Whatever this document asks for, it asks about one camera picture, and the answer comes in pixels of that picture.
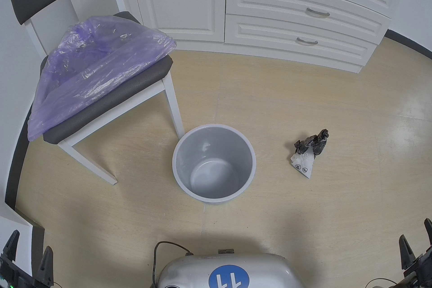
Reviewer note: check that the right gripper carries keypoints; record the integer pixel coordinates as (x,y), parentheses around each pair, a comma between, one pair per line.
(422,264)

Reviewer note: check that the purple plastic bag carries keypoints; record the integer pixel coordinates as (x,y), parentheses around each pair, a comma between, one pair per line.
(101,67)

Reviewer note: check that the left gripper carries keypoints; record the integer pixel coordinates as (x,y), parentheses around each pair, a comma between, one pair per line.
(20,276)

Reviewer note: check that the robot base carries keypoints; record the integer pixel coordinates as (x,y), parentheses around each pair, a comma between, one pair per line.
(189,273)

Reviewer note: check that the black plastic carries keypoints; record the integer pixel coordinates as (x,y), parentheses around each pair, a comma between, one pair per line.
(315,141)

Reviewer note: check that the white trash bin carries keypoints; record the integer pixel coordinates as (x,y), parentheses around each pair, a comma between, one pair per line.
(212,175)

